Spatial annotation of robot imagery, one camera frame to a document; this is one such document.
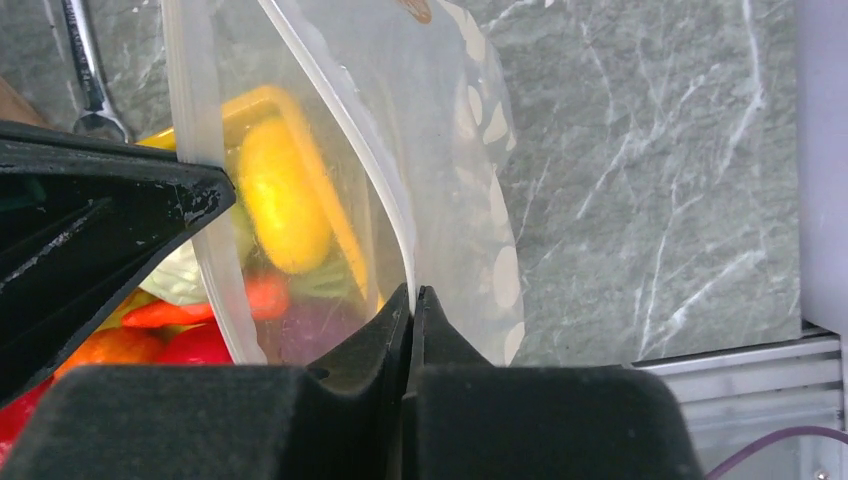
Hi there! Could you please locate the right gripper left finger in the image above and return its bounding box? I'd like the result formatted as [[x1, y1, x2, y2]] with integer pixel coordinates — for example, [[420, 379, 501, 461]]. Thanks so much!
[[1, 285, 411, 479]]

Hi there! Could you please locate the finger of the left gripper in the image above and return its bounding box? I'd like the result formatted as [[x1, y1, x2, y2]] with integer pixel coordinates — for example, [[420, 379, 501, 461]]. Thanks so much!
[[1, 121, 236, 404]]

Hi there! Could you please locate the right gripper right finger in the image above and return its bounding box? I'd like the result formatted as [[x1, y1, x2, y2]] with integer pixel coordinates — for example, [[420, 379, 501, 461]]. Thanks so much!
[[401, 287, 703, 479]]

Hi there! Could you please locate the purple onion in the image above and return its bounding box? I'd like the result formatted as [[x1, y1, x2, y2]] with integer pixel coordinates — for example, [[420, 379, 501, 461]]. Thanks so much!
[[257, 298, 367, 365]]

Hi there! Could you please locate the green cabbage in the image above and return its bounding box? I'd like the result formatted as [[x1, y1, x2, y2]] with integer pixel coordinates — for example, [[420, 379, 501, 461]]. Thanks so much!
[[139, 205, 256, 306]]

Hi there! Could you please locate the yellow lemon squash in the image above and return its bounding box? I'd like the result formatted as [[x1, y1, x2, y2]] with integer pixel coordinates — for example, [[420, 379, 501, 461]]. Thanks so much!
[[236, 117, 332, 274]]

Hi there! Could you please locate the red bell pepper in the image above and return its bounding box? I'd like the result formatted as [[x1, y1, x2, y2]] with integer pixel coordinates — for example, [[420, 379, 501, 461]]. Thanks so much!
[[1, 377, 53, 464]]

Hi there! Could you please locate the clear zip top bag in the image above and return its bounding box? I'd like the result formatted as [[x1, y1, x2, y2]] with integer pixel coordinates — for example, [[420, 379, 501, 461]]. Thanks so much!
[[151, 1, 524, 365]]

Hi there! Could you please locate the silver wrench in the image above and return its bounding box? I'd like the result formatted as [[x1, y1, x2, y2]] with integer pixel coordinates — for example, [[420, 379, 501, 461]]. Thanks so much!
[[61, 0, 132, 143]]

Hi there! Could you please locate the orange pumpkin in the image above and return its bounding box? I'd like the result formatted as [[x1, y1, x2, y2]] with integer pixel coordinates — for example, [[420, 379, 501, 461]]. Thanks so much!
[[53, 327, 166, 381]]

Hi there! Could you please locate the yellow plastic tray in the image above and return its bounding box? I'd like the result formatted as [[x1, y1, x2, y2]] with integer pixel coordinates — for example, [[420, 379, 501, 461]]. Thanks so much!
[[135, 84, 389, 313]]

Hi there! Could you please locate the orange carrot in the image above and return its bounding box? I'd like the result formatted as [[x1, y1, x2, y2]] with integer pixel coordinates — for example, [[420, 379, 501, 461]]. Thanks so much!
[[121, 271, 352, 330]]

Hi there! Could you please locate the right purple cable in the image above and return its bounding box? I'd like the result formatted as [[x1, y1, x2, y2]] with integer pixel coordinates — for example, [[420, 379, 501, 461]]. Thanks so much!
[[703, 425, 848, 480]]

